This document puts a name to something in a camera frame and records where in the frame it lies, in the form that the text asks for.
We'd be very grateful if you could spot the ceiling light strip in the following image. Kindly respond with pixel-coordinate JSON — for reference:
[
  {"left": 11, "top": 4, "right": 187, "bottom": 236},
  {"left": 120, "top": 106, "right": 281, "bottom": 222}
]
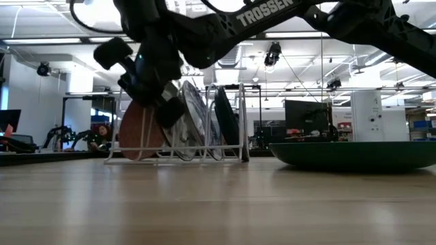
[
  {"left": 265, "top": 31, "right": 330, "bottom": 38},
  {"left": 3, "top": 37, "right": 82, "bottom": 45}
]

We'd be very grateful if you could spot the blue patterned plate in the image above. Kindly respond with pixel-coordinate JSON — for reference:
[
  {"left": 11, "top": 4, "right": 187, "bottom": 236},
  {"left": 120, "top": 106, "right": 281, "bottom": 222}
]
[{"left": 180, "top": 80, "right": 224, "bottom": 161}]

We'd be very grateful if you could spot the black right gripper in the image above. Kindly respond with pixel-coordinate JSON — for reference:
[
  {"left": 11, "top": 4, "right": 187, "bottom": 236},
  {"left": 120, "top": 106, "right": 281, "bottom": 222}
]
[{"left": 93, "top": 36, "right": 187, "bottom": 129}]

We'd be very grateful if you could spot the blue bin shelf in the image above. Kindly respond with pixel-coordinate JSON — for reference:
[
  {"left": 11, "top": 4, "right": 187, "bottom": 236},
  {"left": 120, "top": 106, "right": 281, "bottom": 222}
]
[{"left": 407, "top": 114, "right": 436, "bottom": 150}]

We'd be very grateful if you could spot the person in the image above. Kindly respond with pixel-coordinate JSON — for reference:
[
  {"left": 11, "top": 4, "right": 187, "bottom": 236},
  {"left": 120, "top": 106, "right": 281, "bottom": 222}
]
[{"left": 89, "top": 124, "right": 113, "bottom": 150}]

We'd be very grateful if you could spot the white wire dish rack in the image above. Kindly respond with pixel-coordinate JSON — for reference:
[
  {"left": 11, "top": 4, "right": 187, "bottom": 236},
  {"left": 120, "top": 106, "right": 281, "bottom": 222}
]
[{"left": 104, "top": 83, "right": 251, "bottom": 166}]

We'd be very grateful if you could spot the black right camera cable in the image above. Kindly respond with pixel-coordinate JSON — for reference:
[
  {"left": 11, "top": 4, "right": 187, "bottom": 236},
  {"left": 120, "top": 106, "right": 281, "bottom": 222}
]
[{"left": 69, "top": 0, "right": 125, "bottom": 35}]

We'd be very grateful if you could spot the black ceiling camera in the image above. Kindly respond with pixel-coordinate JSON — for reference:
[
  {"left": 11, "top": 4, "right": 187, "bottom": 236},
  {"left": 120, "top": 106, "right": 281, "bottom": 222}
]
[
  {"left": 36, "top": 61, "right": 52, "bottom": 77},
  {"left": 326, "top": 77, "right": 343, "bottom": 90},
  {"left": 264, "top": 41, "right": 283, "bottom": 67}
]

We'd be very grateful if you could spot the dark grey plate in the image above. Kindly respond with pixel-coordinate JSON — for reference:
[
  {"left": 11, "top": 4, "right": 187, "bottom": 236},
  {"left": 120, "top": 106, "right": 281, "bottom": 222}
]
[{"left": 213, "top": 85, "right": 250, "bottom": 163}]

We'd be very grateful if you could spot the black monitor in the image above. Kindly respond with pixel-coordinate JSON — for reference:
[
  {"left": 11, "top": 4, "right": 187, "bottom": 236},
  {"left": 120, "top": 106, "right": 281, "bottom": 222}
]
[
  {"left": 0, "top": 108, "right": 22, "bottom": 133},
  {"left": 284, "top": 99, "right": 334, "bottom": 137}
]

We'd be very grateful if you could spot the white pillar with cameras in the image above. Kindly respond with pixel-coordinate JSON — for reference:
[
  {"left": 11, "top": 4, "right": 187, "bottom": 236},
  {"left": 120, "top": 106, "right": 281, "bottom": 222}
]
[{"left": 350, "top": 90, "right": 385, "bottom": 143}]

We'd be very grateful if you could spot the large dark green bowl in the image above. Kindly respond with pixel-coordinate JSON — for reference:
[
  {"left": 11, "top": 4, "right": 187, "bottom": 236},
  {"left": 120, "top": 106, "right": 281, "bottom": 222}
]
[{"left": 268, "top": 141, "right": 436, "bottom": 172}]

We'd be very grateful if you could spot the green floral plate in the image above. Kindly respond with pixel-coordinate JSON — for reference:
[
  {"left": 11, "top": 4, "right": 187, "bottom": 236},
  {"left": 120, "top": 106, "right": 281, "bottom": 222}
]
[{"left": 159, "top": 81, "right": 198, "bottom": 162}]

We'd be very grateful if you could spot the silver ribbed ceiling duct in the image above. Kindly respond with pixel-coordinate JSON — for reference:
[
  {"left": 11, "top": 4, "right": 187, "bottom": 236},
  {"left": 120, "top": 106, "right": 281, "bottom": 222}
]
[{"left": 217, "top": 44, "right": 245, "bottom": 69}]

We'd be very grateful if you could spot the thin hanging cord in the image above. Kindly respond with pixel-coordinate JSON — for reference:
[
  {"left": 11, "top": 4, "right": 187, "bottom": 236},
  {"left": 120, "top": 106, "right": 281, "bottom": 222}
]
[{"left": 318, "top": 33, "right": 324, "bottom": 103}]

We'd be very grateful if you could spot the red patterned plate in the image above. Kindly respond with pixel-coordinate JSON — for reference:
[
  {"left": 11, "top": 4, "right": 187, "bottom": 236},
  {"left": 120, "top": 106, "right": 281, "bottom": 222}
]
[{"left": 118, "top": 100, "right": 167, "bottom": 161}]

